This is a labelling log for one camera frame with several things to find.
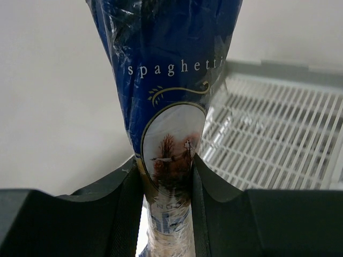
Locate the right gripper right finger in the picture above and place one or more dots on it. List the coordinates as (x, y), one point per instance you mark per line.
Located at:
(231, 222)

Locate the grey three-tier tray shelf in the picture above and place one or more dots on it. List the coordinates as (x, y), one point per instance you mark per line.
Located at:
(276, 126)

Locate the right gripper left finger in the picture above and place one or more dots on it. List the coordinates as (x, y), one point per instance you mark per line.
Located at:
(100, 219)

